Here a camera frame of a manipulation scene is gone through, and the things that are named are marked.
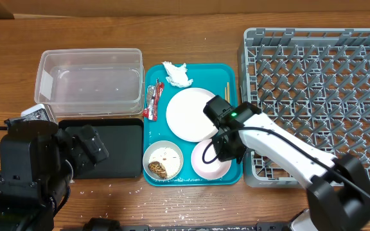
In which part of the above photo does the small pink bowl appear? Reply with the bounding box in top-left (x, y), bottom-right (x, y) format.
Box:
top-left (191, 139), bottom-right (232, 180)

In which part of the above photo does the large white plate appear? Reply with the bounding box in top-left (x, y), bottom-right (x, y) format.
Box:
top-left (166, 88), bottom-right (218, 142)

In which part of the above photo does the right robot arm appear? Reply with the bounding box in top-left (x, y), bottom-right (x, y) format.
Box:
top-left (203, 96), bottom-right (370, 231)

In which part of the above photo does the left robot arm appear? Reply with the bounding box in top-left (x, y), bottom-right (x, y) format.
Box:
top-left (0, 121), bottom-right (109, 230)

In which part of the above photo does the grey dishwasher rack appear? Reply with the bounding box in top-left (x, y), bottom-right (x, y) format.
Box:
top-left (238, 28), bottom-right (370, 178)

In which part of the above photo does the black tray bin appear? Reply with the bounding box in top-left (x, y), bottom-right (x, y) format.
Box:
top-left (59, 118), bottom-right (144, 179)

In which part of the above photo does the teal serving tray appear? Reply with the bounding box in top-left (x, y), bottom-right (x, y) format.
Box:
top-left (143, 63), bottom-right (243, 187)

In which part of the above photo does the grey bowl with rice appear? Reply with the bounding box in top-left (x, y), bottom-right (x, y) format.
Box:
top-left (143, 141), bottom-right (184, 182)

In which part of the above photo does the clear plastic bin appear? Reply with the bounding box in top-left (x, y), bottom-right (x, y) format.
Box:
top-left (34, 48), bottom-right (145, 117)

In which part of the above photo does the brown mushroom piece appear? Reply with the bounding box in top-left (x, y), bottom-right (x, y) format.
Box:
top-left (148, 161), bottom-right (168, 179)

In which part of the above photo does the crumpled white napkin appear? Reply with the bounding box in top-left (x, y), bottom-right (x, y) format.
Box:
top-left (162, 61), bottom-right (193, 88)

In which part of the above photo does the red silver snack wrapper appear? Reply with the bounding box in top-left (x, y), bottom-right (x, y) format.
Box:
top-left (143, 78), bottom-right (164, 121)

